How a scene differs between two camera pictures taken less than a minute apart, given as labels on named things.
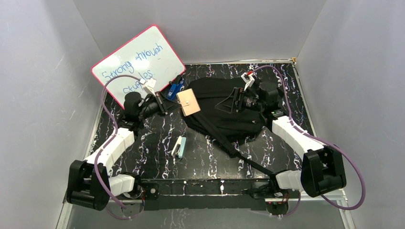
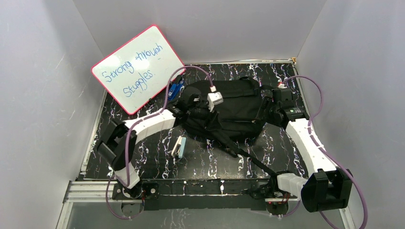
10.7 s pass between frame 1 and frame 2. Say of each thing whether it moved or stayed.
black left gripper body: moved
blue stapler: stayed
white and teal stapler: stayed
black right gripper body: moved
